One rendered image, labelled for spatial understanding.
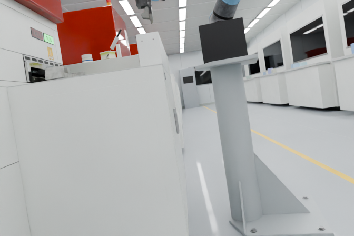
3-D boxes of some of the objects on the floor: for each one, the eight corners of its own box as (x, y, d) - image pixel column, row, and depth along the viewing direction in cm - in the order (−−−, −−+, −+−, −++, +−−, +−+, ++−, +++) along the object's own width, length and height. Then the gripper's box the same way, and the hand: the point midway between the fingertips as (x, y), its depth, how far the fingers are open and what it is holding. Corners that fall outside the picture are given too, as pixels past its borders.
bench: (281, 107, 732) (269, 28, 727) (261, 105, 912) (252, 41, 907) (324, 101, 730) (313, 21, 725) (296, 100, 910) (287, 36, 905)
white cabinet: (39, 288, 118) (6, 87, 116) (102, 201, 214) (85, 90, 212) (196, 266, 117) (166, 63, 115) (189, 189, 213) (173, 78, 211)
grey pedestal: (312, 197, 166) (292, 54, 164) (334, 236, 123) (307, 43, 121) (222, 203, 178) (202, 69, 176) (214, 239, 135) (188, 64, 133)
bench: (324, 113, 512) (308, -1, 507) (287, 108, 692) (275, 24, 687) (385, 104, 510) (371, -11, 505) (332, 101, 690) (321, 17, 685)
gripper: (135, -10, 164) (140, 27, 165) (133, -17, 155) (138, 23, 156) (150, -13, 164) (156, 25, 165) (148, -19, 155) (154, 21, 156)
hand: (152, 21), depth 160 cm, fingers closed
